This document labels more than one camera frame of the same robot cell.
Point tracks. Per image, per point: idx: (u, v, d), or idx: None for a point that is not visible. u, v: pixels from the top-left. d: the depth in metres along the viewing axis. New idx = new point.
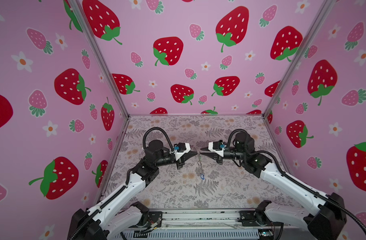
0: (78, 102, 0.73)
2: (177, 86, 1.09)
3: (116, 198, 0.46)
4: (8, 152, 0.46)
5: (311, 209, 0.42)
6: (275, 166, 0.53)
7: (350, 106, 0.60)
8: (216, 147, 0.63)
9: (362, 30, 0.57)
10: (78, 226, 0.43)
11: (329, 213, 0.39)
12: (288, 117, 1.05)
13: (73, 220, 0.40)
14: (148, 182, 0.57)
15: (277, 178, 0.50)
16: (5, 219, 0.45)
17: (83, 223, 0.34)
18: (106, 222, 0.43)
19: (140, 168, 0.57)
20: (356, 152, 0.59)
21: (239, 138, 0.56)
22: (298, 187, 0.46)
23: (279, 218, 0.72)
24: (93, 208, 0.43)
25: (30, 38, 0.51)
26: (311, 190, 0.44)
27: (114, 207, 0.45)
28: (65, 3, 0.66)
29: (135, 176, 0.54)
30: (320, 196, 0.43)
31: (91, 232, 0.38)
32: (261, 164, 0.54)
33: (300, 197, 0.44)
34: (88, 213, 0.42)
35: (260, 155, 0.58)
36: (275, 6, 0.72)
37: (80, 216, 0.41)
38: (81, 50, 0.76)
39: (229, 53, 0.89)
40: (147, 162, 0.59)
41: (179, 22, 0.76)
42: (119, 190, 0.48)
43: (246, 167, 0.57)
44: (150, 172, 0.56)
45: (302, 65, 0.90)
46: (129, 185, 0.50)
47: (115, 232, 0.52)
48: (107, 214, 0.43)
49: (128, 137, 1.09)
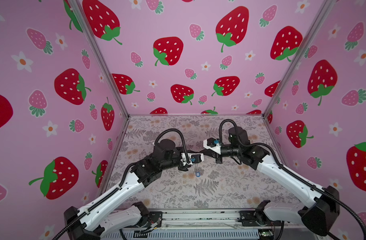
0: (78, 103, 0.73)
2: (177, 86, 1.09)
3: (107, 200, 0.43)
4: (8, 152, 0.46)
5: (306, 202, 0.42)
6: (273, 158, 0.52)
7: (350, 106, 0.61)
8: (210, 143, 0.65)
9: (362, 30, 0.57)
10: (67, 222, 0.43)
11: (325, 207, 0.39)
12: (288, 117, 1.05)
13: (64, 216, 0.40)
14: (147, 182, 0.50)
15: (274, 171, 0.49)
16: (5, 219, 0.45)
17: (70, 225, 0.44)
18: (94, 224, 0.41)
19: (139, 167, 0.50)
20: (356, 152, 0.59)
21: (231, 131, 0.57)
22: (295, 180, 0.45)
23: (277, 216, 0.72)
24: (82, 209, 0.41)
25: (30, 38, 0.51)
26: (308, 183, 0.44)
27: (103, 210, 0.42)
28: (65, 3, 0.66)
29: (132, 177, 0.48)
30: (317, 189, 0.43)
31: (76, 235, 0.37)
32: (259, 156, 0.53)
33: (297, 190, 0.44)
34: (77, 213, 0.41)
35: (257, 147, 0.57)
36: (275, 6, 0.72)
37: (70, 214, 0.40)
38: (81, 50, 0.76)
39: (229, 53, 0.89)
40: (152, 160, 0.53)
41: (179, 21, 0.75)
42: (109, 193, 0.44)
43: (243, 159, 0.55)
44: (149, 174, 0.49)
45: (302, 65, 0.90)
46: (122, 187, 0.46)
47: (111, 230, 0.52)
48: (94, 217, 0.40)
49: (128, 137, 1.09)
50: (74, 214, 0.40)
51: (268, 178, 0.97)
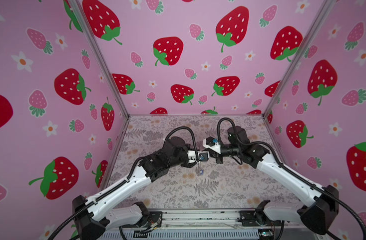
0: (78, 103, 0.73)
2: (176, 86, 1.09)
3: (115, 191, 0.43)
4: (9, 152, 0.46)
5: (306, 201, 0.42)
6: (273, 157, 0.52)
7: (350, 106, 0.60)
8: (208, 142, 0.67)
9: (362, 30, 0.57)
10: (76, 210, 0.43)
11: (324, 205, 0.39)
12: (288, 117, 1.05)
13: (72, 205, 0.40)
14: (154, 178, 0.50)
15: (274, 170, 0.49)
16: (4, 219, 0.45)
17: (77, 213, 0.44)
18: (101, 215, 0.41)
19: (148, 161, 0.50)
20: (356, 152, 0.59)
21: (230, 130, 0.58)
22: (295, 179, 0.45)
23: (277, 215, 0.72)
24: (90, 199, 0.42)
25: (30, 38, 0.51)
26: (308, 182, 0.44)
27: (110, 202, 0.42)
28: (65, 3, 0.66)
29: (140, 171, 0.48)
30: (317, 188, 0.43)
31: (83, 224, 0.37)
32: (259, 155, 0.53)
33: (296, 189, 0.44)
34: (85, 202, 0.41)
35: (257, 145, 0.56)
36: (275, 6, 0.72)
37: (78, 203, 0.41)
38: (81, 50, 0.76)
39: (229, 53, 0.89)
40: (160, 156, 0.54)
41: (179, 21, 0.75)
42: (117, 185, 0.45)
43: (243, 157, 0.55)
44: (157, 169, 0.49)
45: (302, 65, 0.90)
46: (130, 180, 0.46)
47: (114, 225, 0.52)
48: (102, 207, 0.41)
49: (128, 137, 1.09)
50: (82, 203, 0.41)
51: (268, 178, 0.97)
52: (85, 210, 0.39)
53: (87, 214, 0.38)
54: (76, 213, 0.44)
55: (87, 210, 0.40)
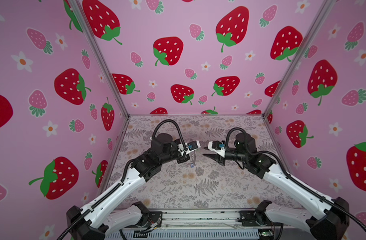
0: (79, 103, 0.73)
2: (176, 86, 1.09)
3: (110, 196, 0.43)
4: (9, 152, 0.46)
5: (315, 213, 0.42)
6: (280, 168, 0.51)
7: (350, 106, 0.60)
8: (214, 146, 0.69)
9: (362, 30, 0.57)
10: (71, 222, 0.42)
11: (335, 219, 0.38)
12: (288, 117, 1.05)
13: (66, 216, 0.39)
14: (148, 177, 0.51)
15: (281, 181, 0.48)
16: (4, 219, 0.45)
17: (74, 223, 0.43)
18: (99, 221, 0.41)
19: (139, 162, 0.51)
20: (356, 152, 0.59)
21: (239, 138, 0.55)
22: (302, 190, 0.45)
23: (279, 218, 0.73)
24: (85, 207, 0.41)
25: (30, 38, 0.51)
26: (317, 194, 0.43)
27: (106, 207, 0.42)
28: (65, 3, 0.66)
29: (133, 172, 0.48)
30: (327, 201, 0.42)
31: (82, 232, 0.37)
32: (265, 165, 0.53)
33: (305, 201, 0.44)
34: (81, 211, 0.40)
35: (263, 155, 0.56)
36: (276, 6, 0.72)
37: (73, 213, 0.40)
38: (81, 50, 0.76)
39: (229, 53, 0.89)
40: (151, 155, 0.54)
41: (179, 21, 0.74)
42: (112, 189, 0.45)
43: (249, 168, 0.55)
44: (150, 168, 0.50)
45: (302, 65, 0.90)
46: (124, 183, 0.46)
47: (113, 229, 0.52)
48: (99, 214, 0.40)
49: (128, 137, 1.09)
50: (78, 213, 0.40)
51: None
52: (81, 219, 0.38)
53: (84, 222, 0.39)
54: (71, 224, 0.43)
55: (83, 219, 0.39)
